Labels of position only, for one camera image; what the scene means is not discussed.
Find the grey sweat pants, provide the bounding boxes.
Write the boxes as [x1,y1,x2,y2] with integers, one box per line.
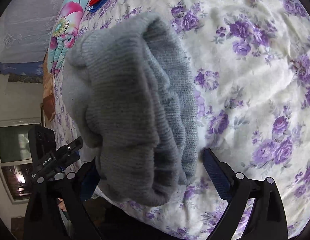
[62,12,198,206]

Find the white lace curtain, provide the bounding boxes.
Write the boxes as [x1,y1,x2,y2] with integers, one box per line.
[0,0,64,63]

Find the floral pink teal pillow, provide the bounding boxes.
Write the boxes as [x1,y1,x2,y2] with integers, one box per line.
[47,0,88,73]

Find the wooden headboard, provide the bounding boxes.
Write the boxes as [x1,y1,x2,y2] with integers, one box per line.
[43,53,56,121]

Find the purple floral bed sheet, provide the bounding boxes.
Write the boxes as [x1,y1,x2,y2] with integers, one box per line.
[42,0,310,240]

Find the dark framed window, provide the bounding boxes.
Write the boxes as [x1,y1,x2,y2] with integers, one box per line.
[0,118,41,204]

